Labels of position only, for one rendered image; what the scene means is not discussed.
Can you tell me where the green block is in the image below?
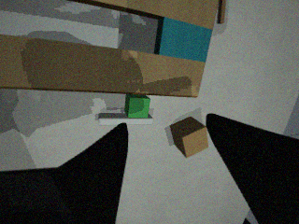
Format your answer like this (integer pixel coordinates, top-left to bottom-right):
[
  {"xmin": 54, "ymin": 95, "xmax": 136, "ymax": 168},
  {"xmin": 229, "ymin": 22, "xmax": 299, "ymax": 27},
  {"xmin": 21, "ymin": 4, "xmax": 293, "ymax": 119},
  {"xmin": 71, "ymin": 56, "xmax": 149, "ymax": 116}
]
[{"xmin": 124, "ymin": 94, "xmax": 150, "ymax": 118}]

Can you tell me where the brown wooden stick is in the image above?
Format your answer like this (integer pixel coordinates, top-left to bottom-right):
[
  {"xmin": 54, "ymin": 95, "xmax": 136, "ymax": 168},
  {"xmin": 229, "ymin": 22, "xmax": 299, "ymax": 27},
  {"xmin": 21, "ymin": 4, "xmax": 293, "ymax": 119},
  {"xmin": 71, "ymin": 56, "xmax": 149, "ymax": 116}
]
[{"xmin": 217, "ymin": 0, "xmax": 226, "ymax": 24}]

